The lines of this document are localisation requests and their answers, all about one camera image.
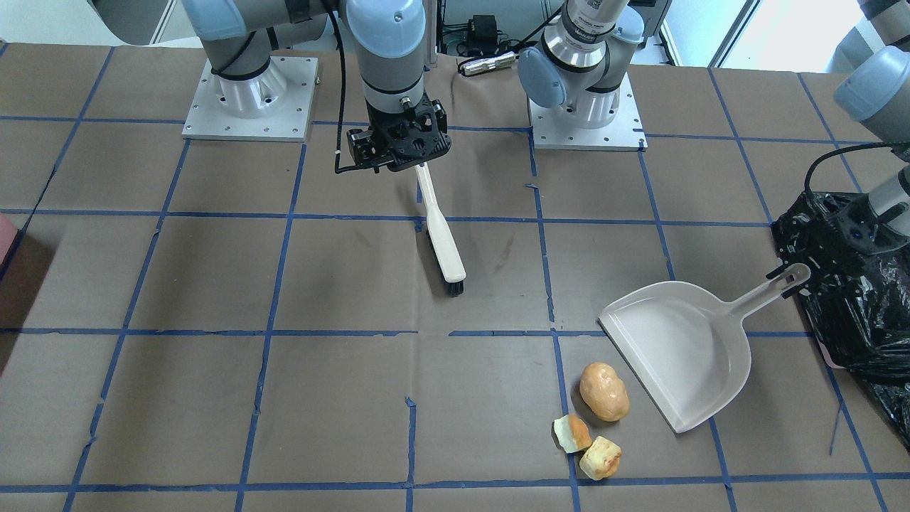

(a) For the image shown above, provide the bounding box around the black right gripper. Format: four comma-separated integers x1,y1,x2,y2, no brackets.
346,93,452,172

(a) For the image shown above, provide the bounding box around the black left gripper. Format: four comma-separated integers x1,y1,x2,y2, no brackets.
828,196,908,255

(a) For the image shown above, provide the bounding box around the beige hand brush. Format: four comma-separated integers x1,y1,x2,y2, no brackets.
415,163,467,297

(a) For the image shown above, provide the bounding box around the beige plastic dustpan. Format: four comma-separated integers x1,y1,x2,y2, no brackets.
598,262,810,434

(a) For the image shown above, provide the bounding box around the whole yellow potato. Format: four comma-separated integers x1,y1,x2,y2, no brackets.
579,362,631,422

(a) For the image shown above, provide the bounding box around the yellow bread chunk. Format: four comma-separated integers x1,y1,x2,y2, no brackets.
552,414,594,454
579,435,623,481

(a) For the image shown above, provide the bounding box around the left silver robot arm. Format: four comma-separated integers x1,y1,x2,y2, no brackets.
833,1,909,254

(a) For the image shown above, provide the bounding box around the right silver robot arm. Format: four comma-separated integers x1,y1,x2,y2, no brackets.
92,1,451,172

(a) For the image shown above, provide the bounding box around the black lined trash bin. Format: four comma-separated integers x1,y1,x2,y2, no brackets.
771,192,909,444

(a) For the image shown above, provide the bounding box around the pink plastic bin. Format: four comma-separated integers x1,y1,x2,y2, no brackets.
0,213,19,267

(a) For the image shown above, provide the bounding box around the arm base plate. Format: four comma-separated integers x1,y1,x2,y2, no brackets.
528,75,649,151
182,56,321,143

